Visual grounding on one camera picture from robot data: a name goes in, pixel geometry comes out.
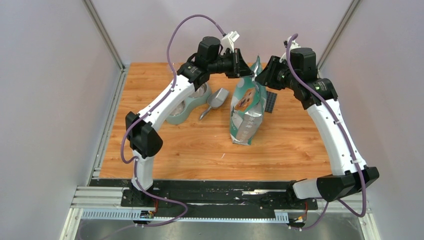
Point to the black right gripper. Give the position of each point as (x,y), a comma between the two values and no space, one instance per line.
(266,77)

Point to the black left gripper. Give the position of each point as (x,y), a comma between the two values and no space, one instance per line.
(239,68)

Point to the green pet food bag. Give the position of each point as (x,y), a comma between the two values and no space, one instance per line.
(247,107)

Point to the grey metal food scoop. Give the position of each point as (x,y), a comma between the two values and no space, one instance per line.
(215,100)

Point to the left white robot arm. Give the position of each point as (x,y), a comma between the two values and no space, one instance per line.
(213,56)

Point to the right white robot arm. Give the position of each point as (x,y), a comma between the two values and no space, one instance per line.
(350,174)

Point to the teal double pet bowl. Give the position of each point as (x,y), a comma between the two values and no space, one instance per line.
(184,109)

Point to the dark grey building baseplate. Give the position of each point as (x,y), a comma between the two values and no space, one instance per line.
(271,99)

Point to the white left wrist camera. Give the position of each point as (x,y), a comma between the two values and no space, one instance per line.
(228,41)

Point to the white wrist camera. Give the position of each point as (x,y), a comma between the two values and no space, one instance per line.
(292,46)
(228,41)

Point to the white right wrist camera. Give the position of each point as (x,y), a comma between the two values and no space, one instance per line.
(292,46)

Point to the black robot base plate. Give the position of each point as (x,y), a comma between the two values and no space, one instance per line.
(257,194)

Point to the slotted grey cable duct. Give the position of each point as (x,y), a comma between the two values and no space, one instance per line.
(223,214)

